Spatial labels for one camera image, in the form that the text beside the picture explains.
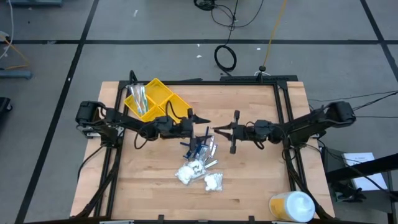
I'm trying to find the grey floor rail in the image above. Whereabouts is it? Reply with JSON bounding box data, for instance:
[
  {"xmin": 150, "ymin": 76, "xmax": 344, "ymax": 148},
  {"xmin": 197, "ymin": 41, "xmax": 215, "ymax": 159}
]
[
  {"xmin": 7, "ymin": 0, "xmax": 63, "ymax": 7},
  {"xmin": 0, "ymin": 70, "xmax": 34, "ymax": 80}
]

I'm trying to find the white floor cable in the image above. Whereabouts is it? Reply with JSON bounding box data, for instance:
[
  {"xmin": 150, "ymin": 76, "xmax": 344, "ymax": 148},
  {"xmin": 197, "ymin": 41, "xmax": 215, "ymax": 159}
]
[{"xmin": 0, "ymin": 0, "xmax": 15, "ymax": 60}]

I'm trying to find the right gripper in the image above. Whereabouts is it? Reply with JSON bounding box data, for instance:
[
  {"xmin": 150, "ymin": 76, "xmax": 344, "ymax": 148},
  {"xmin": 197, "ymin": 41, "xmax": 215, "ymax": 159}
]
[{"xmin": 212, "ymin": 110, "xmax": 275, "ymax": 155}]

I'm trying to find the black floor object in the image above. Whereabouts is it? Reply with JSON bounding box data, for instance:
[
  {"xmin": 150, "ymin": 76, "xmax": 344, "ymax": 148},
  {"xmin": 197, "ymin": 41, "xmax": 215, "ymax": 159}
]
[{"xmin": 0, "ymin": 96, "xmax": 14, "ymax": 114}]

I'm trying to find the yellow slotted plastic basket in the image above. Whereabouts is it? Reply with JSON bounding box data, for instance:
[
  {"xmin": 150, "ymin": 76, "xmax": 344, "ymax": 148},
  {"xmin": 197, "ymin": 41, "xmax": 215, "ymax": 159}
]
[{"xmin": 123, "ymin": 91, "xmax": 156, "ymax": 121}]

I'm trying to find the black coiled floor cable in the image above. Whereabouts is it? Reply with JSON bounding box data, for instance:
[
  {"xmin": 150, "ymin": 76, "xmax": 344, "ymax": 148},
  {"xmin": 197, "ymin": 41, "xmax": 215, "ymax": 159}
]
[{"xmin": 213, "ymin": 29, "xmax": 238, "ymax": 77}]

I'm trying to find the long cotton ball bag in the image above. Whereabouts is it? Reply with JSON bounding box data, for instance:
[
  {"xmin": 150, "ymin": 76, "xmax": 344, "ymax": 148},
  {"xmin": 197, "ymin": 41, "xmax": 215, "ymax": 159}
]
[{"xmin": 174, "ymin": 158, "xmax": 208, "ymax": 187}]

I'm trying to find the thin black floor cable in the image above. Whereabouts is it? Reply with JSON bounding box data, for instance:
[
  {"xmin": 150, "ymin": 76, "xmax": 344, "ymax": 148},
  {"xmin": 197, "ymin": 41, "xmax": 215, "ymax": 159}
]
[{"xmin": 210, "ymin": 0, "xmax": 265, "ymax": 32}]

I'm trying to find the black metal beam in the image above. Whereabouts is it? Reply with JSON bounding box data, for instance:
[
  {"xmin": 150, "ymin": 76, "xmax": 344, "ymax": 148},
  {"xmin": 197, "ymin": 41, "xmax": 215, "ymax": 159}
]
[{"xmin": 325, "ymin": 153, "xmax": 398, "ymax": 184}]

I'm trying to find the black cable bundle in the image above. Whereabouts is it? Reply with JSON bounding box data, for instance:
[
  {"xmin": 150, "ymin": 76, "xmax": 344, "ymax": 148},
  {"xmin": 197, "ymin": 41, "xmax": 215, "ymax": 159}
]
[{"xmin": 193, "ymin": 0, "xmax": 217, "ymax": 12}]

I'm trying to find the white jar yellow label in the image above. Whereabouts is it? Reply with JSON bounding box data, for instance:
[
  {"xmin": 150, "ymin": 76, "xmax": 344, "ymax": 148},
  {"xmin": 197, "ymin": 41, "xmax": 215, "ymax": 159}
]
[{"xmin": 269, "ymin": 190, "xmax": 317, "ymax": 223}]

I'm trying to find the orange floor cable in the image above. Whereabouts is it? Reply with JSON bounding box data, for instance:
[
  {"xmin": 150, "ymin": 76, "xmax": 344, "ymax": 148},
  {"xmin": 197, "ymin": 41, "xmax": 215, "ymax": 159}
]
[{"xmin": 0, "ymin": 33, "xmax": 31, "ymax": 71}]

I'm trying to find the black aluminium table frame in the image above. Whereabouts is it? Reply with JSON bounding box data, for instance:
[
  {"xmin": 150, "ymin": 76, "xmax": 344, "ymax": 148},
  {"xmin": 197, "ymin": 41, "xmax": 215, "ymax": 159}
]
[{"xmin": 73, "ymin": 74, "xmax": 336, "ymax": 224}]

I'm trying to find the clear toothbrush pack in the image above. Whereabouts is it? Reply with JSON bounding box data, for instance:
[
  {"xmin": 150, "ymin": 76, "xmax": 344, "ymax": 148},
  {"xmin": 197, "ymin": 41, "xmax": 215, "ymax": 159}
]
[
  {"xmin": 138, "ymin": 85, "xmax": 150, "ymax": 116},
  {"xmin": 129, "ymin": 83, "xmax": 142, "ymax": 114}
]

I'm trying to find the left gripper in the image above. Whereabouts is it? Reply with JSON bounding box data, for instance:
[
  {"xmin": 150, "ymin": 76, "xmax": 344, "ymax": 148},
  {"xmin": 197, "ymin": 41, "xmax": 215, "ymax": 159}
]
[{"xmin": 154, "ymin": 108, "xmax": 212, "ymax": 151}]

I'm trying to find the small cotton swab bag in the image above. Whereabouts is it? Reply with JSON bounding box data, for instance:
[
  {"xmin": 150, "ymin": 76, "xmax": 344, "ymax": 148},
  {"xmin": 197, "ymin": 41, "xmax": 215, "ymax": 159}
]
[{"xmin": 203, "ymin": 172, "xmax": 224, "ymax": 193}]

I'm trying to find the white booklet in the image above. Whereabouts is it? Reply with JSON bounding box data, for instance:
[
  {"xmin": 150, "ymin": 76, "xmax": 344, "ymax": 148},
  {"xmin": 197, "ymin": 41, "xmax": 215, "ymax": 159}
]
[{"xmin": 341, "ymin": 152, "xmax": 389, "ymax": 192}]

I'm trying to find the yellow hanging cable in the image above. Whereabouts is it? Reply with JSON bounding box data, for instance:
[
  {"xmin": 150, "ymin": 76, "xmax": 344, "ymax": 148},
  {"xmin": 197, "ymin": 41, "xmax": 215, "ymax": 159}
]
[{"xmin": 262, "ymin": 0, "xmax": 289, "ymax": 68}]

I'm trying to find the black clamp bracket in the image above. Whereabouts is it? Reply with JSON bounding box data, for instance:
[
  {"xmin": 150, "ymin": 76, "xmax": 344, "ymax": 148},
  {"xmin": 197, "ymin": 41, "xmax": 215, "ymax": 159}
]
[{"xmin": 330, "ymin": 181, "xmax": 368, "ymax": 203}]

